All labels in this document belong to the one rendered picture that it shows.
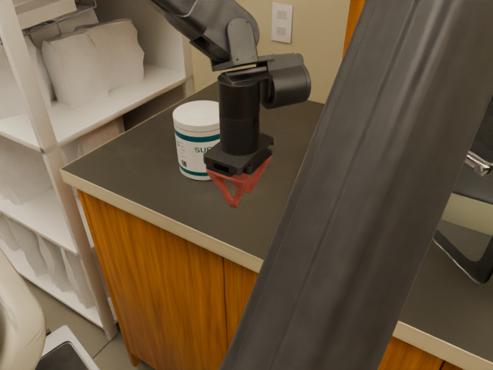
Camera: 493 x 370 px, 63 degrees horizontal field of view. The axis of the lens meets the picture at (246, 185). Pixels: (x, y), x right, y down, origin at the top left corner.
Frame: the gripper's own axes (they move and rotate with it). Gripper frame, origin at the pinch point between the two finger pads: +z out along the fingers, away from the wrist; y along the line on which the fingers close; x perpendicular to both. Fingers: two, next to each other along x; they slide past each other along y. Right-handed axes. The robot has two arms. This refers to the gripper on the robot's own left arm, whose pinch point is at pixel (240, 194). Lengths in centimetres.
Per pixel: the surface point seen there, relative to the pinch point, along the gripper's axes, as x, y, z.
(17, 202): 113, 16, 59
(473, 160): -30.0, 11.0, -10.4
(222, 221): 9.5, 8.1, 16.1
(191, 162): 23.6, 16.8, 11.1
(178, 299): 24, 6, 49
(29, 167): 110, 24, 46
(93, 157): 52, 12, 16
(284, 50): 30, 76, 2
